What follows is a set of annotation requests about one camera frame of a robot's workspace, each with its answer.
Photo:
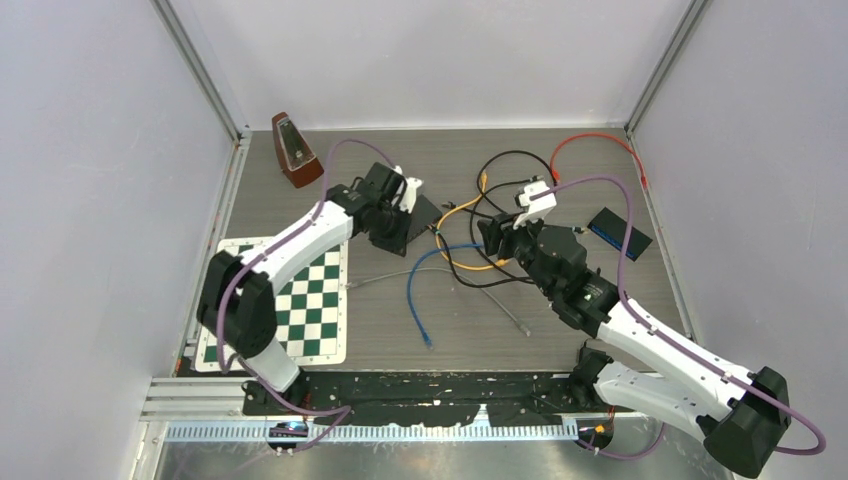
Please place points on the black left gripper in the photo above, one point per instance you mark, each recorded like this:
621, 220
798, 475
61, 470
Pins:
397, 244

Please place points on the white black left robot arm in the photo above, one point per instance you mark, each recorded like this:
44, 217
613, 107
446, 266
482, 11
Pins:
237, 301

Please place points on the green white chessboard mat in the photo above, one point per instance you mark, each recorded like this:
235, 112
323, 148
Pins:
311, 311

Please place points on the black blue network switch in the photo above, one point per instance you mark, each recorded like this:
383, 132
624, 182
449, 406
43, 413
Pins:
611, 228

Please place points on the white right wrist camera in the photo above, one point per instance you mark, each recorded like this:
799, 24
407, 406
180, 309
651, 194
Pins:
535, 203

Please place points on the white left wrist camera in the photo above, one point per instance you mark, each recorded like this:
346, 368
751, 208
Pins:
408, 194

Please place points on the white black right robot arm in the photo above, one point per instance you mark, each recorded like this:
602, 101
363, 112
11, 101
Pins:
728, 408

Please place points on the brown wooden metronome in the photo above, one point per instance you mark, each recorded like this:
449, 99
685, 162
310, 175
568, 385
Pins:
297, 160

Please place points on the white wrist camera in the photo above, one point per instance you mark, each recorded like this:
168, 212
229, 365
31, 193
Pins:
408, 194
535, 203

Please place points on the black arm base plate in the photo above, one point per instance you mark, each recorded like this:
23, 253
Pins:
442, 399

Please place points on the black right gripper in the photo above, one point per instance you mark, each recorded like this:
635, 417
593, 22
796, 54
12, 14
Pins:
495, 231

